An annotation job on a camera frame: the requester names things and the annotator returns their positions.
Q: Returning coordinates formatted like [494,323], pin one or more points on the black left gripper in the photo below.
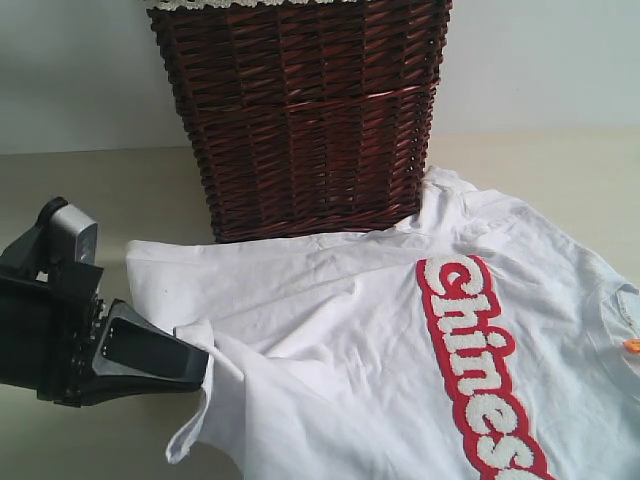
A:
[49,336]

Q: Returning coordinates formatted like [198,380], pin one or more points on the white t-shirt with red lettering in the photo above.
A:
[473,340]

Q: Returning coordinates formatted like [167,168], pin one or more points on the dark brown wicker basket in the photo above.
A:
[306,118]

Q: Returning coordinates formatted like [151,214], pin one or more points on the orange garment tag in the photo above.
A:
[632,346]

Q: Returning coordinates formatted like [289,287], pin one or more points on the grey left wrist camera module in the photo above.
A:
[62,234]

